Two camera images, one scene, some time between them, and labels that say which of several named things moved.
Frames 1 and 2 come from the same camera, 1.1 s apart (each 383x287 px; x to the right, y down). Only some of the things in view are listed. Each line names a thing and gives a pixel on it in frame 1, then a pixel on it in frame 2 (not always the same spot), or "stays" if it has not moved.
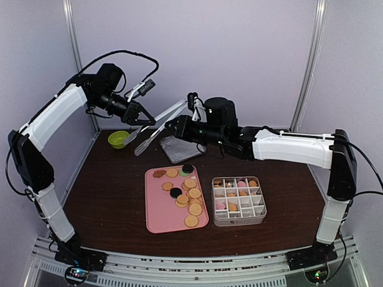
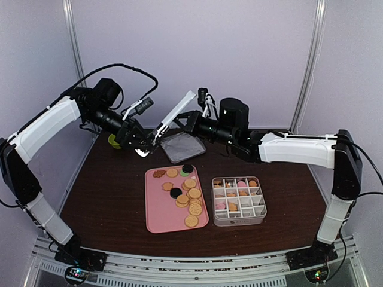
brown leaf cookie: [158, 173] stays
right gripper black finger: [173, 121] → [186, 115]
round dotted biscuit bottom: [191, 220] stays
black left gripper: [131, 112] → [124, 139]
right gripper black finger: [171, 127] → [180, 124]
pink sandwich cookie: [221, 206] stays
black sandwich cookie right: [187, 168] stays
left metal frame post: [72, 27] stays
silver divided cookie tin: [237, 201] stays
